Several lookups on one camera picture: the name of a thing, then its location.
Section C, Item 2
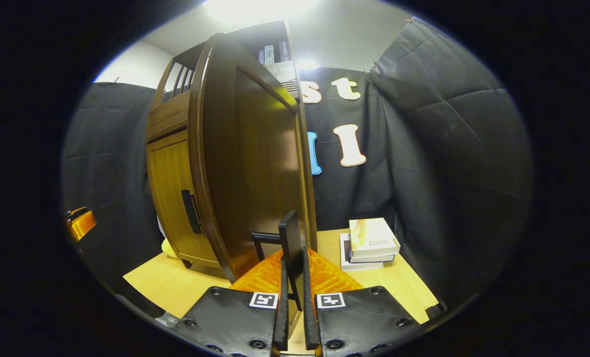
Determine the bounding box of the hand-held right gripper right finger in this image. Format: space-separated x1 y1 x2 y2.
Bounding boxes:
302 246 422 357

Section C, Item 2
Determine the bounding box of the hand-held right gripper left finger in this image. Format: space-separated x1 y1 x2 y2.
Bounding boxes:
176 248 290 357

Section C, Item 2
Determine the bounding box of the wooden cabinet door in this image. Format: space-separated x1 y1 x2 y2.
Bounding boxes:
146 130 221 268
188 32 319 310

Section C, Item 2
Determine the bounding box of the wooden double-door shoe cabinet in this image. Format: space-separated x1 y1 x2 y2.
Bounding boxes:
145 20 320 271

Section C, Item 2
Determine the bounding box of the thin dark-edged book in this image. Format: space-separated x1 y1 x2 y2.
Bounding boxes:
347 252 396 264

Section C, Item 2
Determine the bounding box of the cream cover book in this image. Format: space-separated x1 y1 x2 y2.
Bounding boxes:
349 217 401 258

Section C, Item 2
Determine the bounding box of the wooden drawer with black knob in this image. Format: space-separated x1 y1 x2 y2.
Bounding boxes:
146 89 192 144

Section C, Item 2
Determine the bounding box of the large ceiling light panel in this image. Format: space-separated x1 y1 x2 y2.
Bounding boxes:
203 0 320 23

